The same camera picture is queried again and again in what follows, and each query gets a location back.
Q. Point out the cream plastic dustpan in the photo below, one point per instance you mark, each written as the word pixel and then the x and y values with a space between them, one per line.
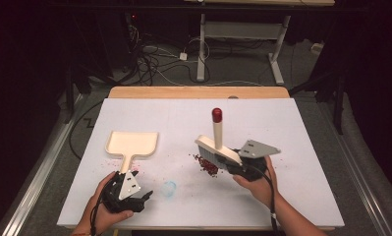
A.
pixel 131 143

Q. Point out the white metal desk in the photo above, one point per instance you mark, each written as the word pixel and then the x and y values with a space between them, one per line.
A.
pixel 242 30

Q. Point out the metal floor rail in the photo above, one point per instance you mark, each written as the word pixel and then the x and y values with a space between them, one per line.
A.
pixel 357 170
pixel 39 177

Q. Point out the person's right hand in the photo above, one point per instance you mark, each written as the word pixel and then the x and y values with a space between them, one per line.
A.
pixel 262 188

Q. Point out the cream brush with grey bristles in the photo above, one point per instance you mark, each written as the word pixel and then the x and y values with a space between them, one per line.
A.
pixel 217 134

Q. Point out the white board table cover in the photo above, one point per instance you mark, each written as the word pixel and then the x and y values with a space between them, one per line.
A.
pixel 183 118

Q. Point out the person's left hand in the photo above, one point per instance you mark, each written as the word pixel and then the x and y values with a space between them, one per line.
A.
pixel 93 213

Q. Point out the white power adapter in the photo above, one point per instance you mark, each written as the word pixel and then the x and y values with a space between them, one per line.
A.
pixel 183 56

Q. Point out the wooden table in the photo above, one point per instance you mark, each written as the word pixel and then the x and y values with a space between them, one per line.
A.
pixel 196 92

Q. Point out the pile of red beans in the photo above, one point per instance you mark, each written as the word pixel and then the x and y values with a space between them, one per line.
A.
pixel 207 167

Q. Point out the white floor box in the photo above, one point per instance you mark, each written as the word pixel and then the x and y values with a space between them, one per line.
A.
pixel 316 48

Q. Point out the black metal stand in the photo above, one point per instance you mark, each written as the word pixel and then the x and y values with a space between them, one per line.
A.
pixel 338 105

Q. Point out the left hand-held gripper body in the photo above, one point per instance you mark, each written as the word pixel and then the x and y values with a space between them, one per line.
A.
pixel 129 187

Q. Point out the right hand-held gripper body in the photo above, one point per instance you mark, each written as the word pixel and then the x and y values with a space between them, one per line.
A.
pixel 257 149

